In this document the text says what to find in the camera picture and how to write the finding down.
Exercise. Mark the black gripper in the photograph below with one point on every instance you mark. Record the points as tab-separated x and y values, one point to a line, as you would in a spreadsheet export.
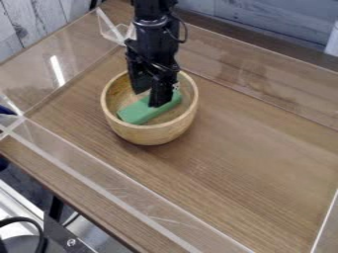
151	58

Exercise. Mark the green rectangular block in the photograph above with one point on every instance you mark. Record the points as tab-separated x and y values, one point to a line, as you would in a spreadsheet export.
138	113

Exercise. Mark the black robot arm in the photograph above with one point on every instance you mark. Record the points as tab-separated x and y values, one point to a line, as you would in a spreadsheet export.
152	9

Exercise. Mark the light brown wooden bowl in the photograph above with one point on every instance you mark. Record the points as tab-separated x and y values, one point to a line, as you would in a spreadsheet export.
168	125

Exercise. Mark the black metal table leg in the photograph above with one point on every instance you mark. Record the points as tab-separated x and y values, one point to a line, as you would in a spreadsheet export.
56	209

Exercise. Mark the clear acrylic corner bracket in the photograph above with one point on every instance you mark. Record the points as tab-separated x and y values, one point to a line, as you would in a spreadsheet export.
115	33

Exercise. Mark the clear acrylic back wall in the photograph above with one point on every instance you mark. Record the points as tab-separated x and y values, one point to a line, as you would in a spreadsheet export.
294	85

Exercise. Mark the clear acrylic wall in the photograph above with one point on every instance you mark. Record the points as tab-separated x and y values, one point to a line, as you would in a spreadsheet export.
294	85
138	190

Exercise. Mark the clear acrylic front wall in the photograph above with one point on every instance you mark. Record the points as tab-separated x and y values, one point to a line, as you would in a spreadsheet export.
138	190

